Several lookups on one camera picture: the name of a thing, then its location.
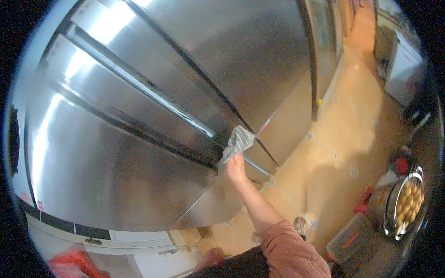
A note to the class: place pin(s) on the person's right hand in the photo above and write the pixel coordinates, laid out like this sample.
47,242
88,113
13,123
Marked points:
237,172

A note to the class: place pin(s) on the person's right fingers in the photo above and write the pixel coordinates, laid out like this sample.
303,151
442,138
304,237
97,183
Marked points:
237,159

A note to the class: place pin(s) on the grey striped cleaning cloth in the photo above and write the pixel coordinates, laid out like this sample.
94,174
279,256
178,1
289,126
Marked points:
238,141

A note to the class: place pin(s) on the stainless steel refrigerator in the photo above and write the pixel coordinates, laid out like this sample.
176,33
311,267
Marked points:
139,114

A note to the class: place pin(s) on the person's body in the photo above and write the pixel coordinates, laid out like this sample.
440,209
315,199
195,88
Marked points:
292,255

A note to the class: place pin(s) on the red tool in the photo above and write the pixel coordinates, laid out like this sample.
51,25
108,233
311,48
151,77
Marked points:
363,201

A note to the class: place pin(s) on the grey plastic container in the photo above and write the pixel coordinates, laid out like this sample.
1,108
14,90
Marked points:
349,241

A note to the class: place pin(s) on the red round object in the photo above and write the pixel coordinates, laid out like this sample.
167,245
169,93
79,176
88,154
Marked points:
402,166

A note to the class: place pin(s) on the round brown food pieces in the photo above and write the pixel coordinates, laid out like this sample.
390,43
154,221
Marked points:
410,203

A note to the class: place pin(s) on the white appliance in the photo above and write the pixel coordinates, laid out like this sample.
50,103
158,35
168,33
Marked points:
403,71

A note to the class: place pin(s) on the red plastic bag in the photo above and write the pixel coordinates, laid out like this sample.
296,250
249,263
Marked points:
74,266

